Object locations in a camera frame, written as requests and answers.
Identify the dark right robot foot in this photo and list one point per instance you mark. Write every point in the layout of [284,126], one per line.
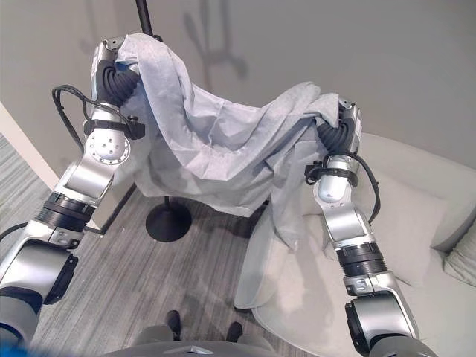
[234,331]

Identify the dark robot foot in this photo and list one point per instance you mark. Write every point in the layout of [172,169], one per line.
[173,324]
[234,331]

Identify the grey robot torso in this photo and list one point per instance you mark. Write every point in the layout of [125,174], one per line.
[193,347]

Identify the dark left robot foot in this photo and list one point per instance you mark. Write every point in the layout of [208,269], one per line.
[173,324]

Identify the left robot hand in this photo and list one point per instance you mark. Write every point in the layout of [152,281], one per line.
[111,83]

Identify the black clothes rack stand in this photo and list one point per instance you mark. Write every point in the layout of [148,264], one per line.
[169,225]

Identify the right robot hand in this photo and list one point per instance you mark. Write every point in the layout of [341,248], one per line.
[340,137]

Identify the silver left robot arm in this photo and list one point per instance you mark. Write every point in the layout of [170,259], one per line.
[82,178]

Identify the grey-green cushion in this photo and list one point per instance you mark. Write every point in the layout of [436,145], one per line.
[463,262]

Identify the light blue-grey garment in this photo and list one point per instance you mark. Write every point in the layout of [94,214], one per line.
[223,156]

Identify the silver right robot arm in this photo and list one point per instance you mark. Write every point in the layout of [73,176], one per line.
[346,223]

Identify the beige sofa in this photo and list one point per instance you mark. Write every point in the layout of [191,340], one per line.
[409,193]

